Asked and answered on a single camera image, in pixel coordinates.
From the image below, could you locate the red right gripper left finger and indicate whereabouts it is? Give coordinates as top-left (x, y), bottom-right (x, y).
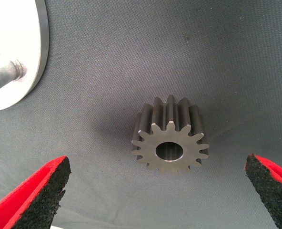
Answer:
top-left (0, 155), bottom-right (71, 229)

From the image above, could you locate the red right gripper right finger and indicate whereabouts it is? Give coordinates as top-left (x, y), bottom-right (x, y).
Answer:
top-left (244, 154), bottom-right (282, 229)

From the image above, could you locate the dark table cloth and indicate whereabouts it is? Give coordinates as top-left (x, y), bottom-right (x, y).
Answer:
top-left (0, 0), bottom-right (282, 229)

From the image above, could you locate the round metal carrier plate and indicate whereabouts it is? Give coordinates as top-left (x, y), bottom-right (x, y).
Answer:
top-left (0, 0), bottom-right (49, 113)

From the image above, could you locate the steel planetary gear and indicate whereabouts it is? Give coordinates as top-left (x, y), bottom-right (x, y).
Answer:
top-left (131, 94), bottom-right (210, 176)

